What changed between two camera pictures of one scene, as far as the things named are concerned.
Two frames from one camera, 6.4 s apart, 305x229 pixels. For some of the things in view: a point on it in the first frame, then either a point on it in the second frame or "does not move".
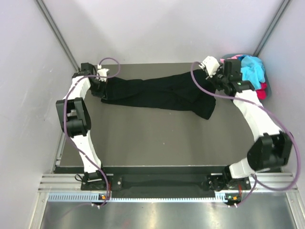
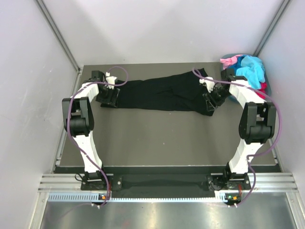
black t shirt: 178,90 does not move
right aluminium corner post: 282,8 does not move
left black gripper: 102,92 to 111,100
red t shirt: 261,93 does not move
